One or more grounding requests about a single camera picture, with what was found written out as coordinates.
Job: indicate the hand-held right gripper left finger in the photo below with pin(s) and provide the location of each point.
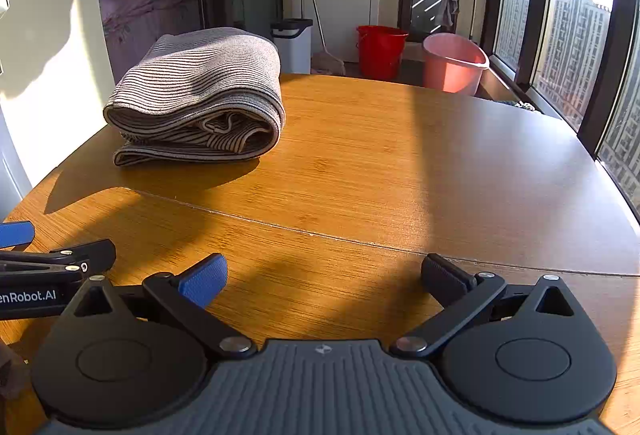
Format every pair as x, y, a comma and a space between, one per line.
205, 280

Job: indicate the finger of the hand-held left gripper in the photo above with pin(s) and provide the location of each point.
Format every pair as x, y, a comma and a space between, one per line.
15, 234
95, 255

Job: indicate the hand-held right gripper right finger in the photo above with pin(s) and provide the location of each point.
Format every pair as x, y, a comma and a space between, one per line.
442, 275

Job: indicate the grey striped garment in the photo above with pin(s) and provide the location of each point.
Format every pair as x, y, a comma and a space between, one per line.
200, 80

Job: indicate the green knit cloth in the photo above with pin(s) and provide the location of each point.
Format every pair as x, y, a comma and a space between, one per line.
520, 105

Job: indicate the pink plastic tub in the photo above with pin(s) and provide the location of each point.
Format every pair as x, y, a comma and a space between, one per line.
452, 67

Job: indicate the red plastic bucket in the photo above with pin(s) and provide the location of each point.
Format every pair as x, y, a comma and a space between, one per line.
380, 55

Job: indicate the bed with pink bedding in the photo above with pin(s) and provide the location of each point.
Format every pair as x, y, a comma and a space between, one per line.
145, 20

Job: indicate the white trash bin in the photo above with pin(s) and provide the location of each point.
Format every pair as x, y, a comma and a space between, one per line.
295, 47

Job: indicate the black balcony window frame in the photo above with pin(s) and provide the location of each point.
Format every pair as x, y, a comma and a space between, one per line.
540, 15

